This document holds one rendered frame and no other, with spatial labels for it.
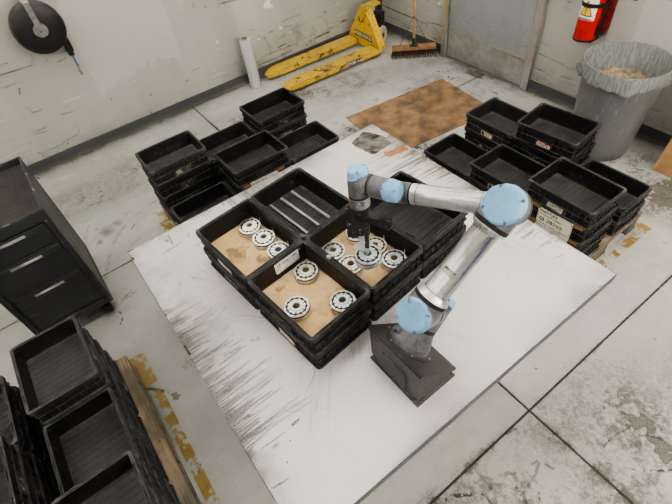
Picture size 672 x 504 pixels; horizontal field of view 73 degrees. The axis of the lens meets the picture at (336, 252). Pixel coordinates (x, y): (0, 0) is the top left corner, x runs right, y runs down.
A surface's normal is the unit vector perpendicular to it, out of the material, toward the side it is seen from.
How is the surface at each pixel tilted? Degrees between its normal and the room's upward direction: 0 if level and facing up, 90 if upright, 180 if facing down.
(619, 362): 0
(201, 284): 0
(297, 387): 0
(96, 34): 90
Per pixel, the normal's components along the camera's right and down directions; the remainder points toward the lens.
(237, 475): -0.10, -0.66
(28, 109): 0.60, 0.56
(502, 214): -0.43, -0.07
